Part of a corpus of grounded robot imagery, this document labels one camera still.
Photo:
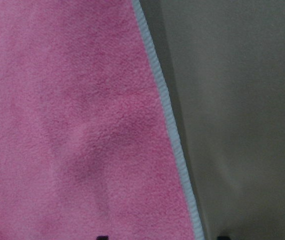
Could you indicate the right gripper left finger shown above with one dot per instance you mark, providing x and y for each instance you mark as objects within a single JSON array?
[{"x": 102, "y": 237}]

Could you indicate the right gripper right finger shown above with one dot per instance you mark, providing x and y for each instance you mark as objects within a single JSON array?
[{"x": 222, "y": 237}]

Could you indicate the pink towel with grey edge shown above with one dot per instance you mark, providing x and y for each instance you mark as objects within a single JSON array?
[{"x": 89, "y": 144}]

